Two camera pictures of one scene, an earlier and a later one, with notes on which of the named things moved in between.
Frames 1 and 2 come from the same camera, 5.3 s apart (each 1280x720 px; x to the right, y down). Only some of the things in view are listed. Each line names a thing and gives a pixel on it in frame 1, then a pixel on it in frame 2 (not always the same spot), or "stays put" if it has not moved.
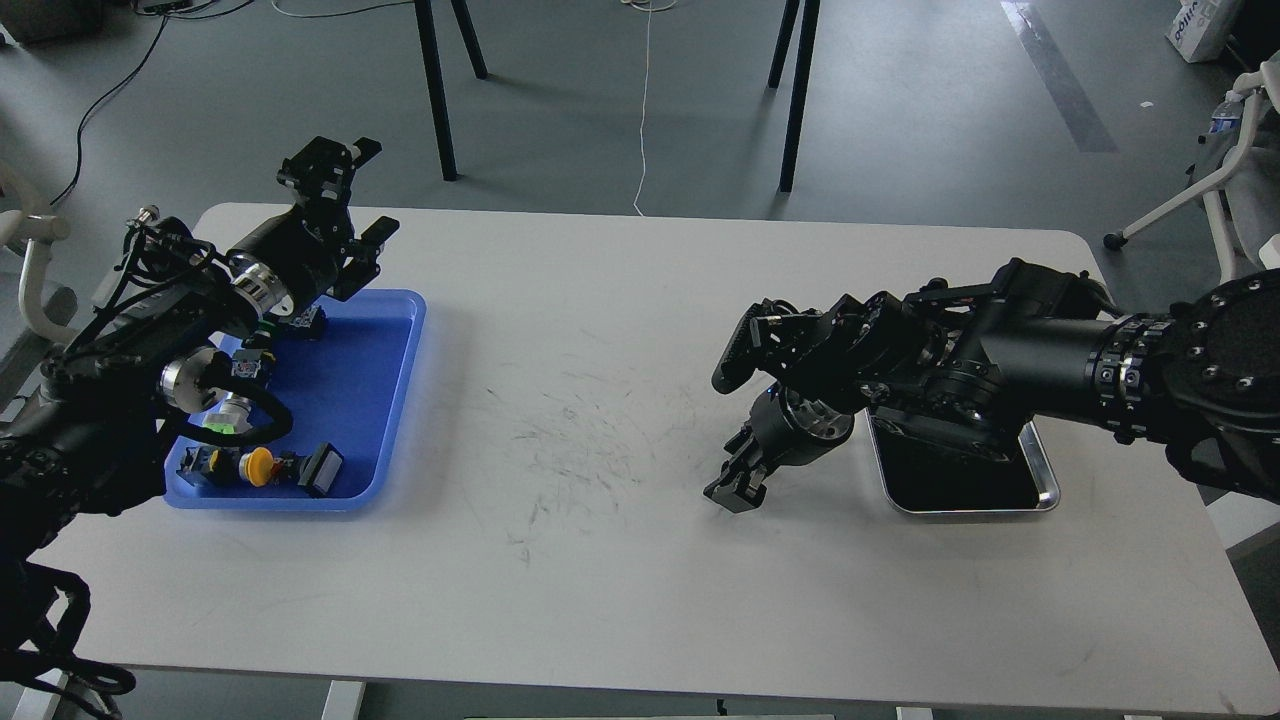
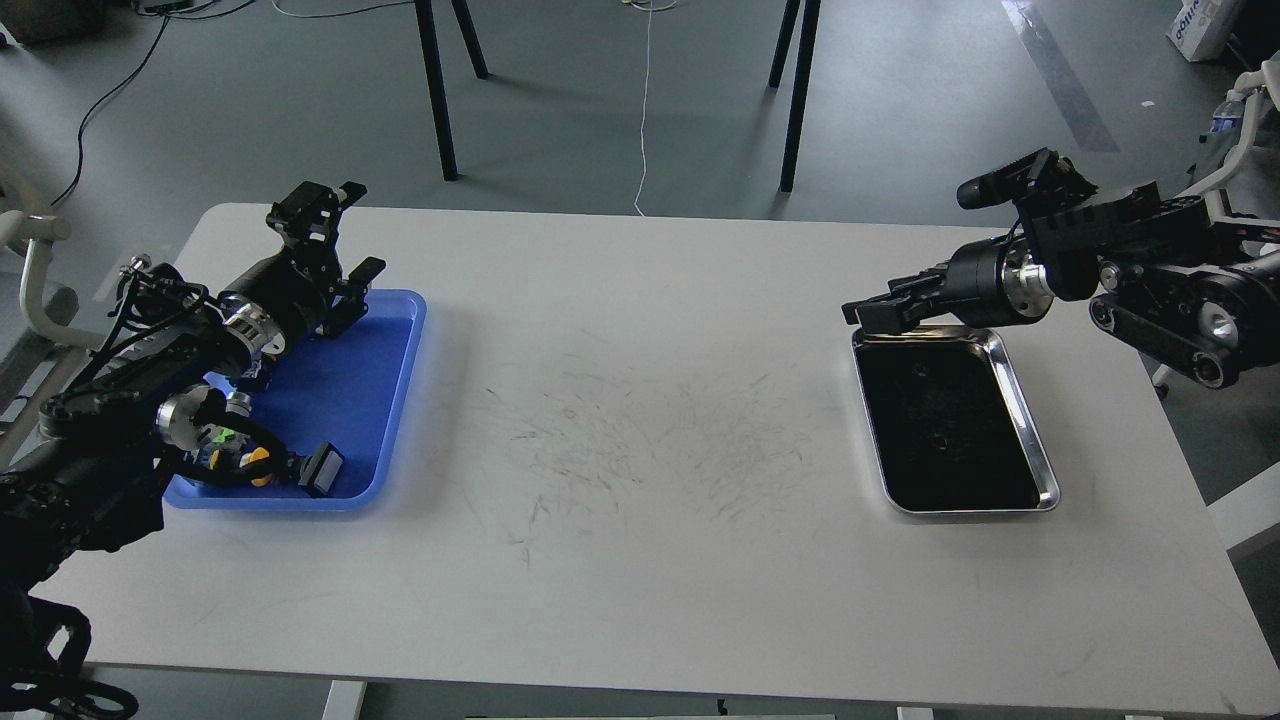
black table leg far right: [786, 29] stays put
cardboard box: [1200, 28] stays put
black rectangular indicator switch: [320, 471] stays put
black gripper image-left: [290, 264] -> [291, 290]
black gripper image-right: [792, 426] -> [991, 283]
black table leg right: [809, 23] stays put
